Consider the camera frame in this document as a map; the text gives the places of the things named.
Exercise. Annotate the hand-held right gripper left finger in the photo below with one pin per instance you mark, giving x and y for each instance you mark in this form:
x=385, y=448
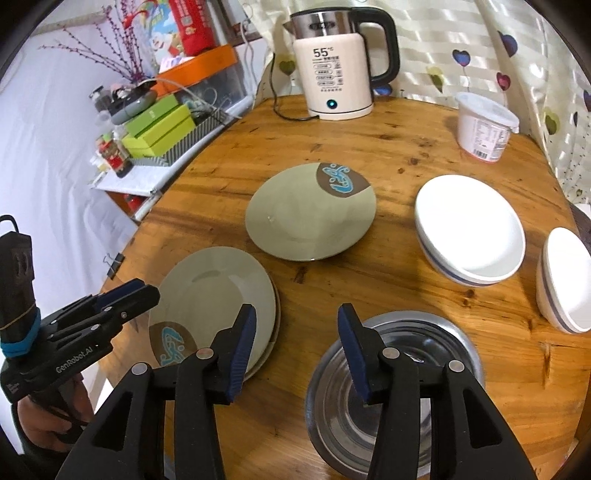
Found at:
x=242, y=350

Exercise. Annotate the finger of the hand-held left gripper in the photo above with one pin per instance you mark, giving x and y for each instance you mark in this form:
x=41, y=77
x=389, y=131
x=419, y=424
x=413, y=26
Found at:
x=134, y=304
x=122, y=290

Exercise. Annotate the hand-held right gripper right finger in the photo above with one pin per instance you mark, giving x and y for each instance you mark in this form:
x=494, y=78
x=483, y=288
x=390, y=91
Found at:
x=353, y=350

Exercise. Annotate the stainless steel bowl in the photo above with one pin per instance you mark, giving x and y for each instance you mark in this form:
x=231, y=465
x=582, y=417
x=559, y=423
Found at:
x=332, y=415

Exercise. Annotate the white bowl with blue stripe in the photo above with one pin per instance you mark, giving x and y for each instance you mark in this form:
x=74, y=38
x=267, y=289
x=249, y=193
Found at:
x=466, y=221
x=443, y=270
x=568, y=277

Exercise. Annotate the person's left hand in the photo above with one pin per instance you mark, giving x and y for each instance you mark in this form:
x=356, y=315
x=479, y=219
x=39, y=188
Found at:
x=39, y=429

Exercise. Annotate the black binder clip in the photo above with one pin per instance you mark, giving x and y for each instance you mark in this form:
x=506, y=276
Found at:
x=114, y=264

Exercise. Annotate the white side shelf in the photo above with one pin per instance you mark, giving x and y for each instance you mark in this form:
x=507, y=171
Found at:
x=129, y=182

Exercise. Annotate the green box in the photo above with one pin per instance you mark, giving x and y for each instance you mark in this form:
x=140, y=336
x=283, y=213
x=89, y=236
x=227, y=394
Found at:
x=154, y=115
x=161, y=136

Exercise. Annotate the striped tray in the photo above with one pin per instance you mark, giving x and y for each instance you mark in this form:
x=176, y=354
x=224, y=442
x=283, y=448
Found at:
x=189, y=138

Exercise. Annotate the grey oval device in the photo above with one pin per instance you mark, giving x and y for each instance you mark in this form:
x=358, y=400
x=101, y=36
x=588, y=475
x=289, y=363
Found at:
x=134, y=104

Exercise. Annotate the clear box with orange lid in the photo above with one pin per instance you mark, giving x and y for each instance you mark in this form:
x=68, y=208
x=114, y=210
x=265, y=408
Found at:
x=217, y=78

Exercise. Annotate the white kettle base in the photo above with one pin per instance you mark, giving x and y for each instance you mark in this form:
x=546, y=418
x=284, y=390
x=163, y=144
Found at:
x=344, y=113

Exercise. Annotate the purple flower branches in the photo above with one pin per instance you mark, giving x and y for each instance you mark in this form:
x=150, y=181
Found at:
x=115, y=50

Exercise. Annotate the colourful printed bag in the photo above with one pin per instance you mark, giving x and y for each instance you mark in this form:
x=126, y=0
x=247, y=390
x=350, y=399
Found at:
x=159, y=41

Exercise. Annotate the white plastic tub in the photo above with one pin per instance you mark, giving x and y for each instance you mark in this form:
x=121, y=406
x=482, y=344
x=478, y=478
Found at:
x=485, y=124

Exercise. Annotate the red package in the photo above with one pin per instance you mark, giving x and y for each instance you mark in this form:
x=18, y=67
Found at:
x=191, y=25

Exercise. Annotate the cream electric kettle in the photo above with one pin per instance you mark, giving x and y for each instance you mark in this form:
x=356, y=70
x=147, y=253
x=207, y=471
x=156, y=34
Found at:
x=332, y=64

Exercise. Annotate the heart print curtain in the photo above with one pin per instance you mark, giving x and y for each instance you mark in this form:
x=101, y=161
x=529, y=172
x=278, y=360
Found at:
x=429, y=32

